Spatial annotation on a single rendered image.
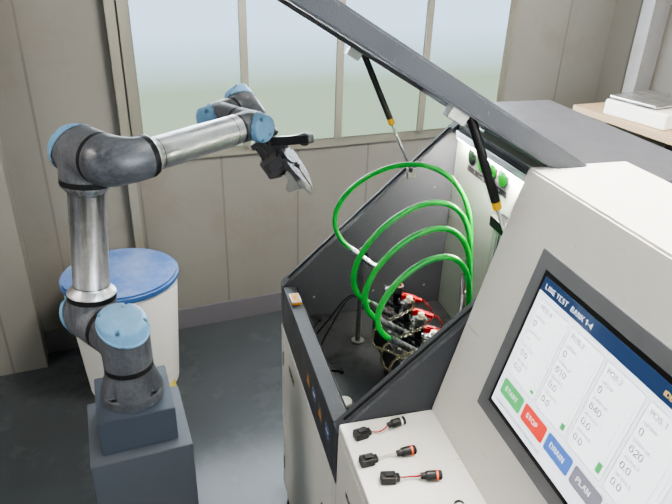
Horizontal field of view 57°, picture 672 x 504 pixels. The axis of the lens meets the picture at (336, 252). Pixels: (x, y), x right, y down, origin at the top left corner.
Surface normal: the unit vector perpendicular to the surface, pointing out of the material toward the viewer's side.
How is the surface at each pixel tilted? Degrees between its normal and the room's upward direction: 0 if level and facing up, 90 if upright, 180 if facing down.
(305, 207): 90
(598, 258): 76
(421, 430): 0
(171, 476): 90
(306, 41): 90
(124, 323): 7
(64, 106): 90
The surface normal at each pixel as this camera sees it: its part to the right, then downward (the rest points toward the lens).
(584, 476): -0.93, -0.12
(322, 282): 0.26, 0.44
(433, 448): 0.03, -0.89
